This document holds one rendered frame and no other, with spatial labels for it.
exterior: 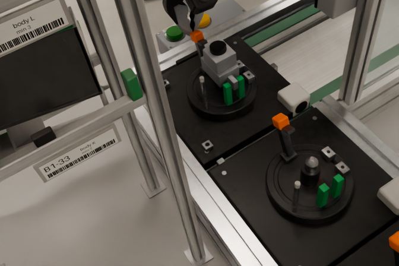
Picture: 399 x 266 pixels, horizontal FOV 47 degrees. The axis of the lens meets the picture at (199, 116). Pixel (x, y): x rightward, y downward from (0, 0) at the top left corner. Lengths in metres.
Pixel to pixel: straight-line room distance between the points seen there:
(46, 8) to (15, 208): 0.69
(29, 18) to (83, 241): 0.61
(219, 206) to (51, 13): 0.50
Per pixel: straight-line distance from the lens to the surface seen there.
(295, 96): 0.88
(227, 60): 0.82
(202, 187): 0.81
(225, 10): 1.11
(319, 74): 1.02
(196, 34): 0.88
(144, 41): 0.43
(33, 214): 0.98
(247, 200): 0.77
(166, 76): 0.96
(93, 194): 0.96
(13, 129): 0.66
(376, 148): 0.87
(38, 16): 0.37
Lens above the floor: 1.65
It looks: 51 degrees down
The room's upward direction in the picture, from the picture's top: 10 degrees counter-clockwise
